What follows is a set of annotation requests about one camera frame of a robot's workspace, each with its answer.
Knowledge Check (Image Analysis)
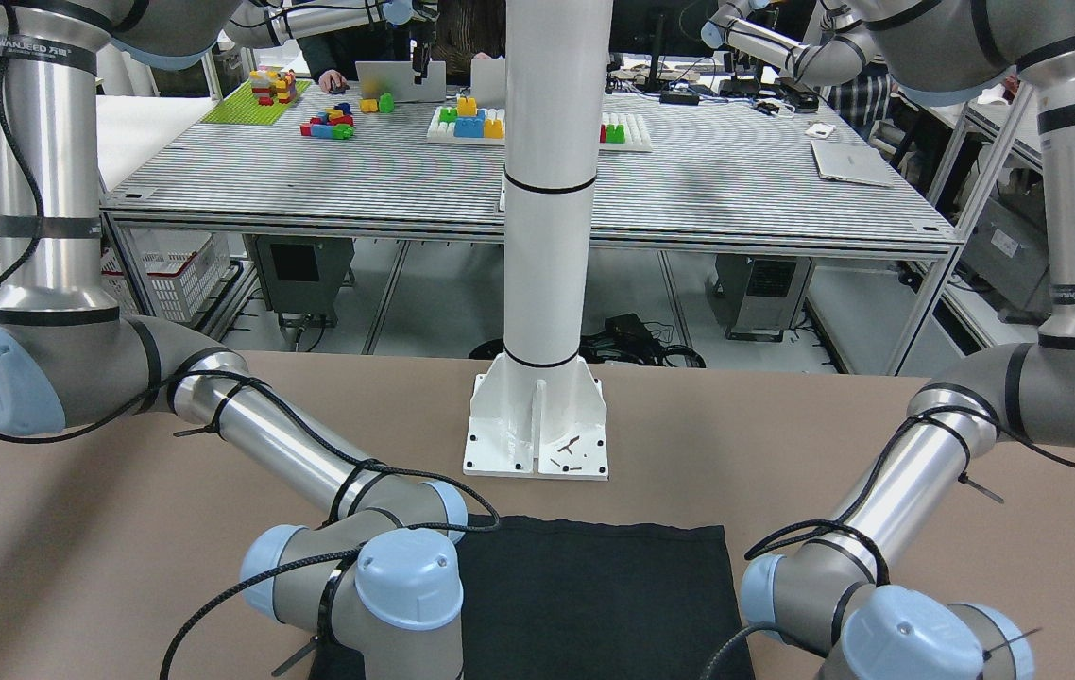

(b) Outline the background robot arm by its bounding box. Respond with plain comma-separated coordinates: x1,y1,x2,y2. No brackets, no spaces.
700,1,886,87

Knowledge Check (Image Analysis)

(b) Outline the striped workbench table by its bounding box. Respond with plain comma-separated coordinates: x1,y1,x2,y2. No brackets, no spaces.
98,79,965,377

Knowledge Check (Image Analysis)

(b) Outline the black graphic t-shirt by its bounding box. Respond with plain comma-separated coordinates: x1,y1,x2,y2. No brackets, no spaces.
309,515,756,680

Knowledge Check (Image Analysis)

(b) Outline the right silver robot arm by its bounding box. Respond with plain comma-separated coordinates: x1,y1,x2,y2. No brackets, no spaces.
0,1,469,679

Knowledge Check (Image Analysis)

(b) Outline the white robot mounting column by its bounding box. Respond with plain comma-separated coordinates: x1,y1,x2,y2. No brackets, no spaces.
463,1,612,481

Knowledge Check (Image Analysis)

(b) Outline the grey computer tower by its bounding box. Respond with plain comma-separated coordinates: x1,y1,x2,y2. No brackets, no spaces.
714,254,814,343
244,235,353,328

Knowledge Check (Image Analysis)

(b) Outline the silver closed laptop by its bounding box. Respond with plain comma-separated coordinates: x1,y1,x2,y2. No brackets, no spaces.
811,139,895,188

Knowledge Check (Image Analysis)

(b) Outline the green lego baseplate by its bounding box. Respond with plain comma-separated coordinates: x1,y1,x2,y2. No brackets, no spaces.
200,73,312,126

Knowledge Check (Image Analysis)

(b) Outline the open silver laptop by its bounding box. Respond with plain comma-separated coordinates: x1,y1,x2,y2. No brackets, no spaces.
355,60,447,103

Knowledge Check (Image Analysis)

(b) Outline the white plastic basket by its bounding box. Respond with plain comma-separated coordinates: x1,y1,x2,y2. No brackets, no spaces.
135,229,230,324

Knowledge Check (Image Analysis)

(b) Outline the white block tray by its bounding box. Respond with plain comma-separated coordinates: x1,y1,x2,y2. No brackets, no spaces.
426,104,654,154

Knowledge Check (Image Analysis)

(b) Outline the pile of coloured bricks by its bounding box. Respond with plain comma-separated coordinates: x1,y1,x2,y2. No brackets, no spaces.
299,102,356,141

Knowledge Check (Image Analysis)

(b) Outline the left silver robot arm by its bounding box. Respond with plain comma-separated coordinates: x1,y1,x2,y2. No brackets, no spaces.
740,1,1075,679

